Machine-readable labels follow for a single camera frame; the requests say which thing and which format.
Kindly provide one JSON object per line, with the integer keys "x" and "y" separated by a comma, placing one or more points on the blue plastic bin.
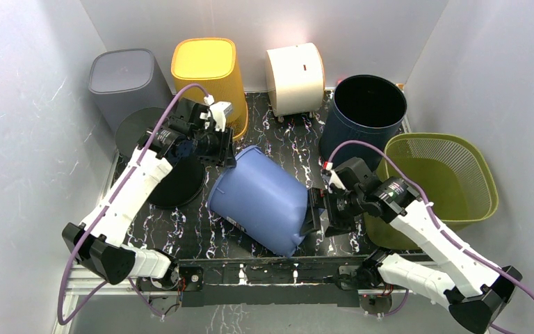
{"x": 262, "y": 200}

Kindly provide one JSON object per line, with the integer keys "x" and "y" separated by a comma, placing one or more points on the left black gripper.
{"x": 224, "y": 156}

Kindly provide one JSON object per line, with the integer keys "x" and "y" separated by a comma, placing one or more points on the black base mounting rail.
{"x": 267, "y": 281}

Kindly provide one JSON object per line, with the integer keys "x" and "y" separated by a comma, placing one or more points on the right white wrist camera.
{"x": 331, "y": 178}

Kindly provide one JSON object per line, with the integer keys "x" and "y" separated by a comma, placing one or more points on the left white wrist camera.
{"x": 216, "y": 116}

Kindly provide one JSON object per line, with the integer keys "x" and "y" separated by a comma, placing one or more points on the dark navy bin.
{"x": 363, "y": 107}

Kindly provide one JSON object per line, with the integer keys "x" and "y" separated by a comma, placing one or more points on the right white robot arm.
{"x": 472, "y": 289}

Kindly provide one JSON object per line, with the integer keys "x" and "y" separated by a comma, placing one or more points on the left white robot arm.
{"x": 193, "y": 130}

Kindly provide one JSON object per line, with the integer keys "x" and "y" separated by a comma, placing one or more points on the olive green mesh basket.
{"x": 452, "y": 171}

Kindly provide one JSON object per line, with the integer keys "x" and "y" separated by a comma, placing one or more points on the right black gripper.
{"x": 319, "y": 211}

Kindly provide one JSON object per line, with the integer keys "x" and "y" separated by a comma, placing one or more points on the orange mesh waste basket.
{"x": 213, "y": 64}

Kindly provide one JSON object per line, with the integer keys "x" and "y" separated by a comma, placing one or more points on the grey mesh waste basket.
{"x": 123, "y": 82}

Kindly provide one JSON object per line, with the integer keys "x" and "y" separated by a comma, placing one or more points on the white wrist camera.
{"x": 331, "y": 178}
{"x": 216, "y": 116}

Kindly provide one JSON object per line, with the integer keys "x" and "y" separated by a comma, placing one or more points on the white curved plastic object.
{"x": 295, "y": 79}

